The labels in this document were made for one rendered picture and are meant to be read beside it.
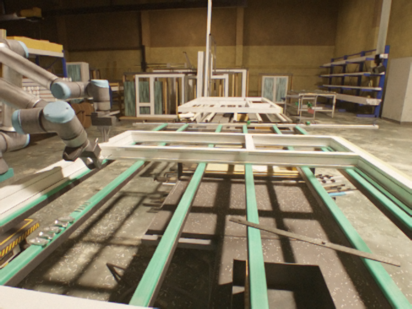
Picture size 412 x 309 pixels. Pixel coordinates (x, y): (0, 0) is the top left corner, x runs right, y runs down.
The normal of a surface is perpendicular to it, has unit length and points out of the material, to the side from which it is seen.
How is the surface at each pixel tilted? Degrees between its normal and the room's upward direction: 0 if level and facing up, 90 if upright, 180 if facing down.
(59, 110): 37
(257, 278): 0
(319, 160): 90
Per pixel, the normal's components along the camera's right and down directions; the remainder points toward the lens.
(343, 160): -0.13, 0.28
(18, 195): 0.99, 0.04
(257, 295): 0.00, -0.96
